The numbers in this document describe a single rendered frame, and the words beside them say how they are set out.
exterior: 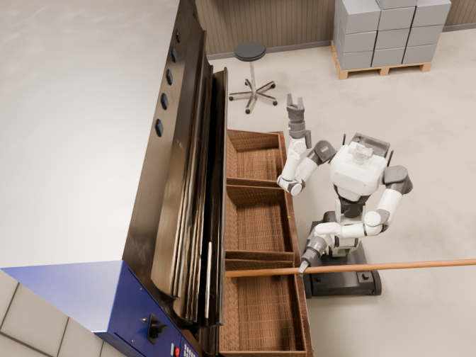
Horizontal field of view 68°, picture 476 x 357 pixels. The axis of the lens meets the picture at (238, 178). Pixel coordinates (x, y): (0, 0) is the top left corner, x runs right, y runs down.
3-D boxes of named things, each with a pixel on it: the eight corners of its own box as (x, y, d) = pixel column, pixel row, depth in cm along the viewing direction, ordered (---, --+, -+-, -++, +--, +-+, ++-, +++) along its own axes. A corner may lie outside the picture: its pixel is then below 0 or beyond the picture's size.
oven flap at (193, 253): (187, 324, 139) (156, 307, 126) (208, 68, 254) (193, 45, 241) (197, 323, 138) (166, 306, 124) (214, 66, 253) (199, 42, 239)
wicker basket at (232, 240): (225, 270, 245) (219, 251, 224) (225, 205, 281) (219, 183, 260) (295, 265, 242) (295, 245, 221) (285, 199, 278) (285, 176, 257)
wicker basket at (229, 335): (224, 366, 207) (217, 354, 185) (223, 275, 243) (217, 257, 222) (307, 360, 203) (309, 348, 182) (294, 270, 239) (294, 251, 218)
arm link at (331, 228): (319, 244, 187) (344, 241, 181) (314, 233, 181) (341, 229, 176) (319, 234, 191) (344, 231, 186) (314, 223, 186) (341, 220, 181)
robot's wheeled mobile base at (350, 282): (299, 229, 322) (299, 209, 297) (357, 226, 317) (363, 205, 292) (308, 298, 281) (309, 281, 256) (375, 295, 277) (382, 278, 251)
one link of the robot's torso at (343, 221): (329, 234, 258) (334, 192, 225) (353, 232, 256) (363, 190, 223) (333, 252, 247) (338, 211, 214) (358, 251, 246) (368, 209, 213)
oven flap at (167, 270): (170, 299, 119) (131, 278, 106) (201, 34, 234) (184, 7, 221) (181, 297, 118) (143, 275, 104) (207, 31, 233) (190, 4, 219)
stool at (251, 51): (275, 81, 476) (273, 32, 423) (278, 112, 434) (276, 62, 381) (229, 85, 481) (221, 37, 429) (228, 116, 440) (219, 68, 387)
